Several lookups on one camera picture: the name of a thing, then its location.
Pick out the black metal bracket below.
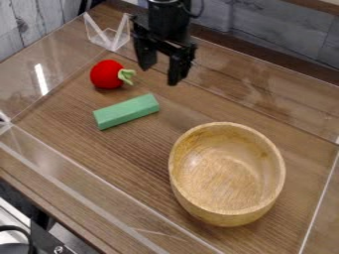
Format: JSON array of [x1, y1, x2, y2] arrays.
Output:
[[31, 221, 78, 254]]

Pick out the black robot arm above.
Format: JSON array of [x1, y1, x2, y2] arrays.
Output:
[[130, 0, 206, 86]]

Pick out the clear acrylic tray enclosure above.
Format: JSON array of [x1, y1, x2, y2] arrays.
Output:
[[0, 20, 339, 254]]

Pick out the black cable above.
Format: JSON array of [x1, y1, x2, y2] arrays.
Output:
[[0, 225, 36, 254]]

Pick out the green rectangular block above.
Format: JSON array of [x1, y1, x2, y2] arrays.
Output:
[[92, 93, 160, 130]]

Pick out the wooden bowl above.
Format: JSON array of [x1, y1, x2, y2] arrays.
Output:
[[168, 122, 286, 227]]

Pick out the red plush fruit green leaf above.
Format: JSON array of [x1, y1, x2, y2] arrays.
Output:
[[90, 60, 136, 89]]

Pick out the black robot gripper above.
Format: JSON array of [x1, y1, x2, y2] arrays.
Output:
[[131, 14, 198, 86]]

